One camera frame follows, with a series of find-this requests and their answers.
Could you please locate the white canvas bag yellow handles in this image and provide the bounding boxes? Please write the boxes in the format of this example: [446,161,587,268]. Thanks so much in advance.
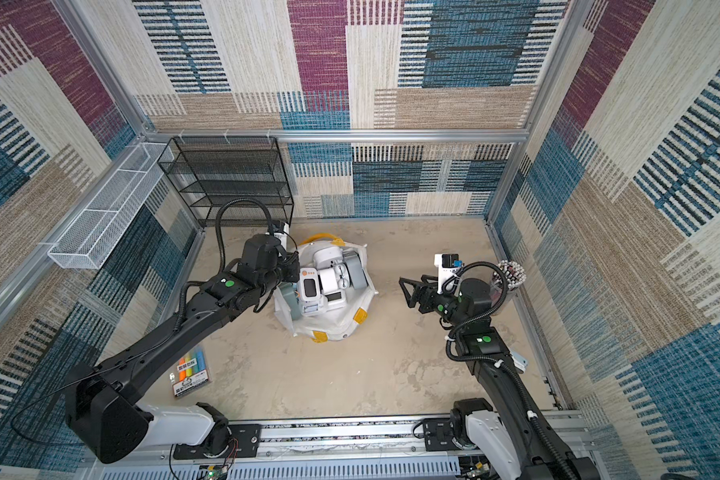
[273,233,378,343]

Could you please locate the white rectangular alarm clock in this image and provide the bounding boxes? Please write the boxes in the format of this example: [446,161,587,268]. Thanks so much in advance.
[313,245,351,302]

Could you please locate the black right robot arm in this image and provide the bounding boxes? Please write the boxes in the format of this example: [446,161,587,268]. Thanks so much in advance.
[399,254,600,479]

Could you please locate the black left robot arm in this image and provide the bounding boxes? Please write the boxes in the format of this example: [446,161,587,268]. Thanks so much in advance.
[56,198,299,464]

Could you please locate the grey square device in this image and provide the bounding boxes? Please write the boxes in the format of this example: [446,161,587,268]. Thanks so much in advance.
[342,250,368,290]

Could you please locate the cup of coloured pencils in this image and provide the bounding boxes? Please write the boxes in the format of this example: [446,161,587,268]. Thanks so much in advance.
[491,260,527,311]

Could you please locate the highlighter marker pack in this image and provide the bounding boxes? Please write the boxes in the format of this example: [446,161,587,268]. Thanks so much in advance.
[169,346,211,398]

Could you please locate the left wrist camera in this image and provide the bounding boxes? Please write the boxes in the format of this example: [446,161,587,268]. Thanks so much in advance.
[272,220,290,249]

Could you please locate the black wire mesh shelf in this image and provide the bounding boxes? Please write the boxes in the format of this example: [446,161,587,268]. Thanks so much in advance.
[157,136,294,228]

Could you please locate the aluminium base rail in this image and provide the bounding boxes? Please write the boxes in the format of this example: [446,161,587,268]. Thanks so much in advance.
[75,415,497,479]

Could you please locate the white wire mesh basket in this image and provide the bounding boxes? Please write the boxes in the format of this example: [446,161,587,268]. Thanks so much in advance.
[48,142,166,270]

